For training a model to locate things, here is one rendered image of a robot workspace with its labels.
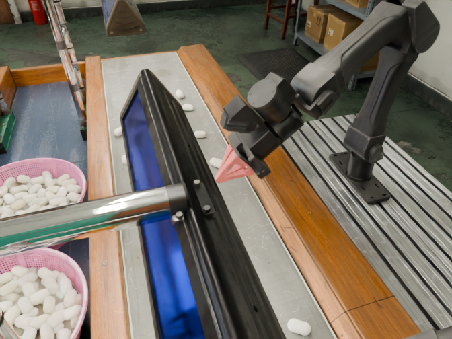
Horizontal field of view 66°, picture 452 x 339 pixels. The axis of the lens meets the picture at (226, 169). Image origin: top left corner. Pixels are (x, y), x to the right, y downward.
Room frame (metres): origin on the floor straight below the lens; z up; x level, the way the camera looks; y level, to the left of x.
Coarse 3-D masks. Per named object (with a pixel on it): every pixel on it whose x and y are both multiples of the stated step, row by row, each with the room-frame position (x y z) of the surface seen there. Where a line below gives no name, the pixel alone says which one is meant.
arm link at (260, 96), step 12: (264, 84) 0.56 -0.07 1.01; (276, 84) 0.55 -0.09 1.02; (288, 84) 0.55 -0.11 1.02; (252, 96) 0.55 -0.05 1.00; (264, 96) 0.54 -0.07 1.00; (276, 96) 0.53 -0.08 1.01; (288, 96) 0.56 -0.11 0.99; (300, 96) 0.56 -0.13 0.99; (324, 96) 0.57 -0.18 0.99; (336, 96) 0.58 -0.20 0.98; (264, 108) 0.53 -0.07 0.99; (276, 108) 0.53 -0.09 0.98; (288, 108) 0.55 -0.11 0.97; (300, 108) 0.60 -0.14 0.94; (312, 108) 0.56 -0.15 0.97; (324, 108) 0.56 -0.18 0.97; (276, 120) 0.54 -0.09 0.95
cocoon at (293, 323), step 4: (292, 320) 0.27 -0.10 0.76; (296, 320) 0.27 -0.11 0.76; (288, 324) 0.27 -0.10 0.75; (292, 324) 0.27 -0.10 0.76; (296, 324) 0.27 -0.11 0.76; (300, 324) 0.27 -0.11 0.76; (304, 324) 0.27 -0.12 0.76; (308, 324) 0.27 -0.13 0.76; (292, 328) 0.26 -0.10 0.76; (296, 328) 0.26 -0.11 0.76; (300, 328) 0.26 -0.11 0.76; (304, 328) 0.26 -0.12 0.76; (308, 328) 0.26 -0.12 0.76; (296, 332) 0.26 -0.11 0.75; (300, 332) 0.26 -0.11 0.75; (304, 332) 0.26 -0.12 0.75; (308, 332) 0.26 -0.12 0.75
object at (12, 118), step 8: (0, 96) 0.98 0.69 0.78; (0, 104) 0.97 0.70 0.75; (8, 112) 0.98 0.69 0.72; (0, 120) 0.94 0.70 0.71; (8, 120) 0.94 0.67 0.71; (0, 128) 0.89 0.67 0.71; (8, 128) 0.91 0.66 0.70; (0, 136) 0.84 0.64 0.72; (8, 136) 0.89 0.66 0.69; (0, 144) 0.82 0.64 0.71; (8, 144) 0.86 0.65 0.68; (0, 152) 0.81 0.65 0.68
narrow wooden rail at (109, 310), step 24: (96, 72) 1.18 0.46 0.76; (96, 96) 1.00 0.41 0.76; (96, 120) 0.85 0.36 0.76; (96, 144) 0.74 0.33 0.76; (96, 168) 0.64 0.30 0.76; (96, 192) 0.56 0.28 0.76; (96, 240) 0.43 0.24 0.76; (120, 240) 0.45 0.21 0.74; (96, 264) 0.37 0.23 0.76; (120, 264) 0.37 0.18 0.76; (96, 288) 0.33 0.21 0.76; (120, 288) 0.33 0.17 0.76; (96, 312) 0.28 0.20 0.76; (120, 312) 0.28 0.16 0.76; (96, 336) 0.25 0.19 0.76; (120, 336) 0.25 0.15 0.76
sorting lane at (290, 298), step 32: (128, 64) 1.31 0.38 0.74; (160, 64) 1.31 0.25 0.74; (192, 96) 1.05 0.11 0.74; (192, 128) 0.85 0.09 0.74; (224, 192) 0.58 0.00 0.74; (256, 224) 0.49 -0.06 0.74; (128, 256) 0.41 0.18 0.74; (256, 256) 0.41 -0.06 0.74; (288, 256) 0.41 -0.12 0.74; (128, 288) 0.34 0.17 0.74; (288, 288) 0.34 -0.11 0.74; (288, 320) 0.28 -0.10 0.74; (320, 320) 0.28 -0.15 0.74
